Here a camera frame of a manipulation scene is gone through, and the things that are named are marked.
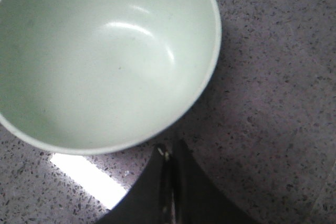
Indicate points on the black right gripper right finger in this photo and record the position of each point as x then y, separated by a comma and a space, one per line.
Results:
197, 199

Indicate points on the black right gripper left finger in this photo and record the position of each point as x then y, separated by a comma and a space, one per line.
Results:
150, 198

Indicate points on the light green bowl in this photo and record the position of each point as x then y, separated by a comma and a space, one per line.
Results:
87, 77

